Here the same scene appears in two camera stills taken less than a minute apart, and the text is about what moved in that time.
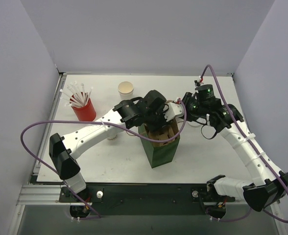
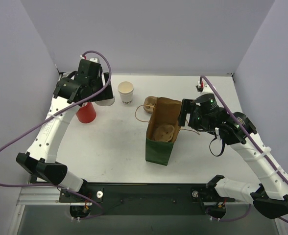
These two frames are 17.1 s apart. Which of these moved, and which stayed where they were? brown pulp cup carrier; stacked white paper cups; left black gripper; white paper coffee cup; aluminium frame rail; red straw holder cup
Moved: white paper coffee cup; left black gripper; brown pulp cup carrier
Stayed: red straw holder cup; aluminium frame rail; stacked white paper cups
